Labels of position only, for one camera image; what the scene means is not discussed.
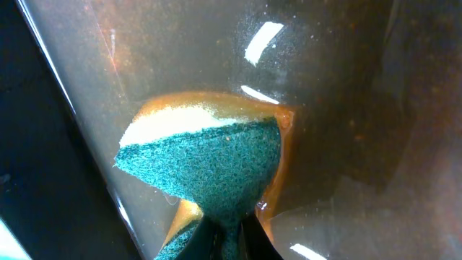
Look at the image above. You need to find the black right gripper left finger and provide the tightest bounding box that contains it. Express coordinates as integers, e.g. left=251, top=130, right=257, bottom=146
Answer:
left=176, top=216, right=222, bottom=260

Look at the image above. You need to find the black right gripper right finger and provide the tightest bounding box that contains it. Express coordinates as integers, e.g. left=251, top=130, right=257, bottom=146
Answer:
left=240, top=213, right=283, bottom=260

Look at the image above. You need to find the green yellow sponge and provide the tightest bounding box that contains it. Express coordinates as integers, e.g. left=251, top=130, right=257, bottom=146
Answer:
left=115, top=92, right=295, bottom=259

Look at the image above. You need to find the black water tray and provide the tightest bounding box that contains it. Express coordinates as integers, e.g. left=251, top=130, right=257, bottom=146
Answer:
left=1, top=1, right=461, bottom=259

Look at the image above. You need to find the teal plastic tray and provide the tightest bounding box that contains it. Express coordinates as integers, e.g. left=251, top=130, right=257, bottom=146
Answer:
left=0, top=220, right=31, bottom=260

